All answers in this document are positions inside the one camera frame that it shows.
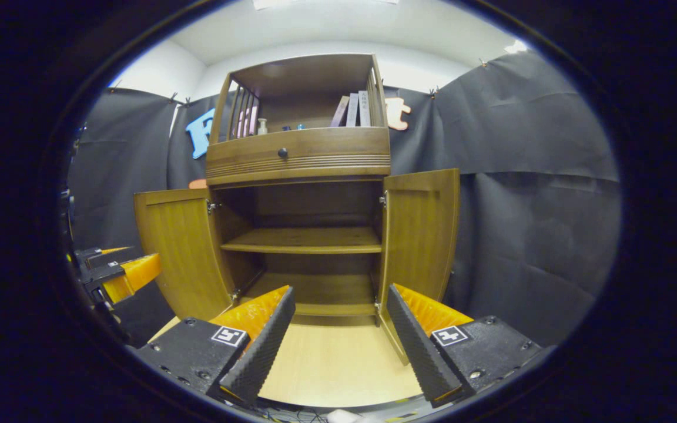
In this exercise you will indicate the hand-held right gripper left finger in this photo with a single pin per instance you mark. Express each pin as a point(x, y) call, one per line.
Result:
point(259, 352)

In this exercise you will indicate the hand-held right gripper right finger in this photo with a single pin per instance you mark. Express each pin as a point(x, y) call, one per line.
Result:
point(421, 349)

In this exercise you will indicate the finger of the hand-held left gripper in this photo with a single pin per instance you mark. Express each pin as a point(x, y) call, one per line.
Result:
point(94, 257)
point(103, 274)

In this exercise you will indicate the wooden shoe cabinet door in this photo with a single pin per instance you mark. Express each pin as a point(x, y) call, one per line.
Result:
point(183, 252)
point(421, 235)

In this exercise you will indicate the wooden double-door shoe cabinet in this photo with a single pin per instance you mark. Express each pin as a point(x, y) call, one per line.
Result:
point(297, 173)

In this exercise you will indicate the wooden cabinet drawer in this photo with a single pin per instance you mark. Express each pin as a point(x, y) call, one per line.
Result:
point(338, 144)

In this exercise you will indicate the black backdrop cloth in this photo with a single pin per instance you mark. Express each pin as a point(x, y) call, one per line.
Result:
point(520, 235)

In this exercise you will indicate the clear pump bottle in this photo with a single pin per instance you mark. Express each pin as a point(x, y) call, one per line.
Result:
point(262, 128)

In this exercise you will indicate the grey book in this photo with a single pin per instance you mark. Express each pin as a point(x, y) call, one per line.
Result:
point(352, 111)

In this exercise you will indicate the small ceiling light panel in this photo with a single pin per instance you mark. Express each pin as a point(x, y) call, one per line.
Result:
point(516, 47)

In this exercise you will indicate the large ceiling light panel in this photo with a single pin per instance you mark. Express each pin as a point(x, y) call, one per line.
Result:
point(327, 3)

